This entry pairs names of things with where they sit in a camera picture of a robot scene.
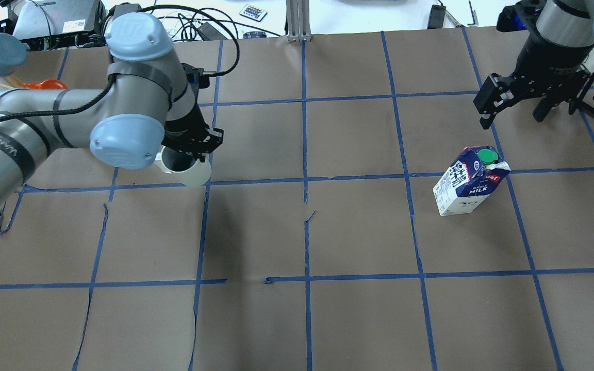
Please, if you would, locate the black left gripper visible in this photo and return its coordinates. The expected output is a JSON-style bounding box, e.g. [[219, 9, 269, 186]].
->
[[163, 111, 224, 160]]

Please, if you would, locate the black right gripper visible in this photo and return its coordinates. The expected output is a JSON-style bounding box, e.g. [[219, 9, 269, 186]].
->
[[472, 33, 594, 130]]

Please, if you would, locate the white ribbed mug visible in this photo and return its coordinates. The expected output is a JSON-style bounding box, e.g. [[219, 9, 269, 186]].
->
[[155, 146, 212, 187]]

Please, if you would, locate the blue white milk carton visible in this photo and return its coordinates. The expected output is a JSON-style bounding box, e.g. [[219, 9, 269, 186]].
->
[[432, 146, 512, 217]]

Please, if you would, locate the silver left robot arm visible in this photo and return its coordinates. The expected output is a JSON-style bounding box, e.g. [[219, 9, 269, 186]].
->
[[0, 12, 224, 205]]

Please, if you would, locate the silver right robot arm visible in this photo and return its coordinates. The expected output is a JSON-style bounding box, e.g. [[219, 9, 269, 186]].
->
[[473, 1, 594, 130]]

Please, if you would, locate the orange cup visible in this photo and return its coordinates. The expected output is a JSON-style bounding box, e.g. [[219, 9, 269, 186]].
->
[[21, 78, 68, 90]]

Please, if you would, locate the black power adapter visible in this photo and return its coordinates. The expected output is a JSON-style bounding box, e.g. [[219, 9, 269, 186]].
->
[[426, 4, 447, 29]]

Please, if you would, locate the small remote control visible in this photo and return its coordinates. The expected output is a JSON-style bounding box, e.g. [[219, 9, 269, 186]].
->
[[239, 4, 268, 23]]

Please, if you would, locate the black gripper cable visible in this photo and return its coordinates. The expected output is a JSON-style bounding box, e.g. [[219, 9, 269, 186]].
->
[[137, 4, 241, 78]]

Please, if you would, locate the aluminium frame post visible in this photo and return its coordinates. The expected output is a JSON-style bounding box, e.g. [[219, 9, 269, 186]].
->
[[286, 0, 312, 43]]

